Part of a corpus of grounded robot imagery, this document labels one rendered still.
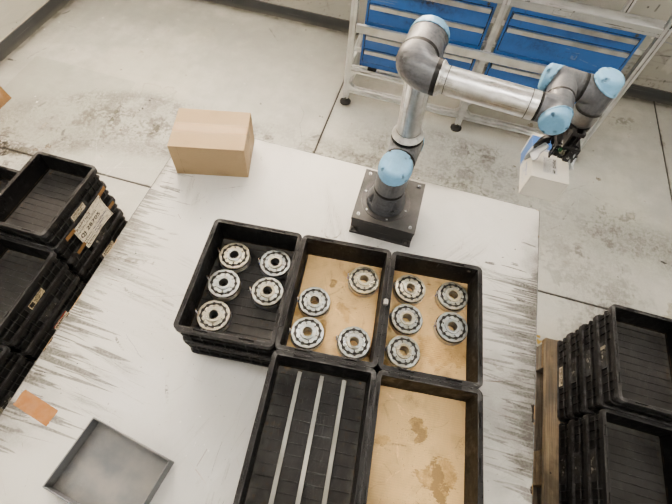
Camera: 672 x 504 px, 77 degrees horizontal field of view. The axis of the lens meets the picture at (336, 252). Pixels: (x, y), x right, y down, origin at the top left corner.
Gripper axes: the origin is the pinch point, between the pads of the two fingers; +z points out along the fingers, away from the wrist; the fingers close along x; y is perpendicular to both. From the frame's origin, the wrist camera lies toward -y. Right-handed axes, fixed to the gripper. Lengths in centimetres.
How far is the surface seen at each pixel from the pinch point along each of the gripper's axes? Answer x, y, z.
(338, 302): -54, 56, 28
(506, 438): 8, 80, 40
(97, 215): -178, 27, 71
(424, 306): -26, 49, 28
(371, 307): -43, 55, 28
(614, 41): 50, -139, 30
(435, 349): -21, 63, 27
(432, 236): -25.8, 11.1, 40.8
